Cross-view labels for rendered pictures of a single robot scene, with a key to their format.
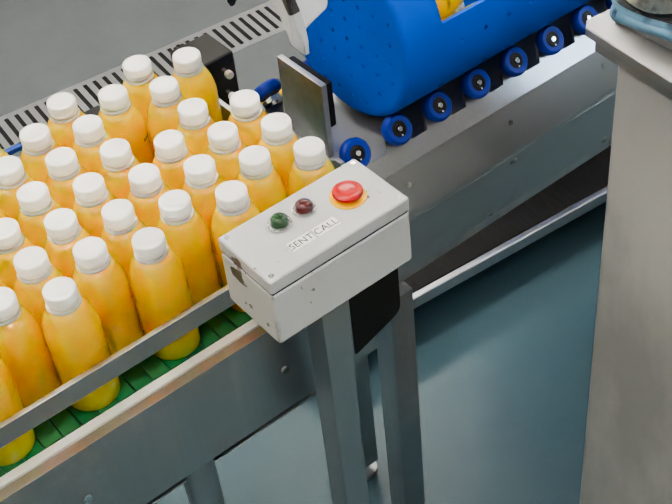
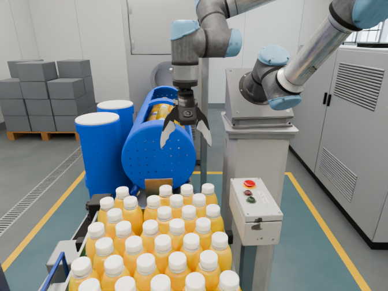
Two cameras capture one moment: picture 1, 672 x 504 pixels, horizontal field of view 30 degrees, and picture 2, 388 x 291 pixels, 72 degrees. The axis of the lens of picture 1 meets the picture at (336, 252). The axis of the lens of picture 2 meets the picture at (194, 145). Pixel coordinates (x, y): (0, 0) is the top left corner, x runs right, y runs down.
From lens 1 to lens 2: 1.23 m
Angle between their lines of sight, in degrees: 54
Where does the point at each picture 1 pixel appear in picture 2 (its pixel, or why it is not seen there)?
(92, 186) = (167, 239)
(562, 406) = not seen: hidden behind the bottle
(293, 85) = (154, 187)
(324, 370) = (252, 262)
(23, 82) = not seen: outside the picture
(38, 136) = (109, 242)
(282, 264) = (274, 208)
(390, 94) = (186, 174)
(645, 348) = not seen: hidden behind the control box
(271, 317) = (277, 233)
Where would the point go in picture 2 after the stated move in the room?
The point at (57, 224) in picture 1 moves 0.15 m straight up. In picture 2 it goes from (181, 260) to (179, 201)
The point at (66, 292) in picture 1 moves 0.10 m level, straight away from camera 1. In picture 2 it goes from (234, 276) to (186, 267)
